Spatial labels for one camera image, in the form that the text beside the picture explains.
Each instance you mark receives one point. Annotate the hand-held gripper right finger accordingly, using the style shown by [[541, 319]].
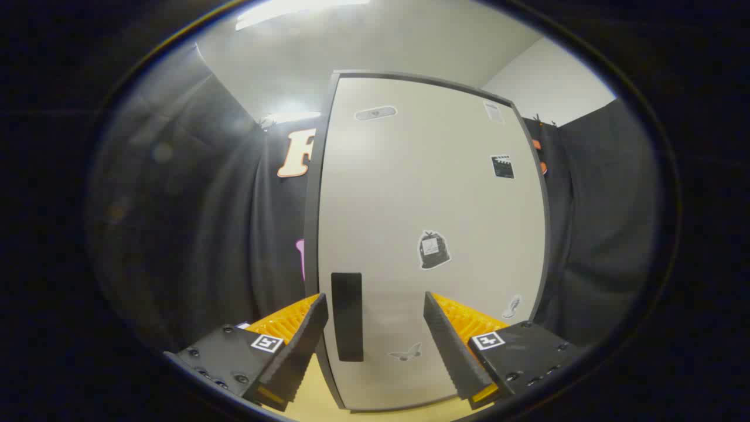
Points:
[[448, 346]]

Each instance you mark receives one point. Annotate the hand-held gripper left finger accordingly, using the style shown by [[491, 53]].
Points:
[[304, 346]]

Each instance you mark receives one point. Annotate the dark grey shoe cabinet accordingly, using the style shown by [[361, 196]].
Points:
[[312, 205]]

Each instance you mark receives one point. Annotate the black backdrop cloth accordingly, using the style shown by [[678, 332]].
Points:
[[205, 234]]

